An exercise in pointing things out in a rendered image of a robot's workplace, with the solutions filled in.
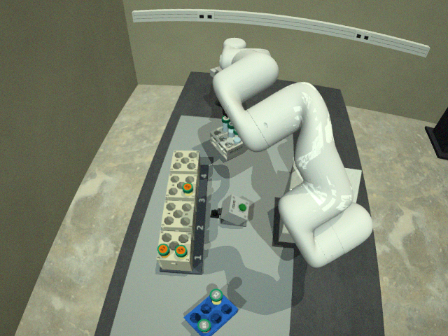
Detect blue tube rack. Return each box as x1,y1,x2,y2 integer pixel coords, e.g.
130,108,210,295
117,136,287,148
184,295,238,336

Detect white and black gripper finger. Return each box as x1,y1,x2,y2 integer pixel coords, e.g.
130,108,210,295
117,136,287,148
215,99,228,118

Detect cream bucket adapter with holes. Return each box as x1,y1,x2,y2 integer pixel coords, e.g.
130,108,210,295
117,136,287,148
161,200,196,240
166,174,199,212
156,230,194,272
170,150,201,186

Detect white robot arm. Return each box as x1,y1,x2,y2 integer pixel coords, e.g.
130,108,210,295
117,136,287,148
210,38,373,268

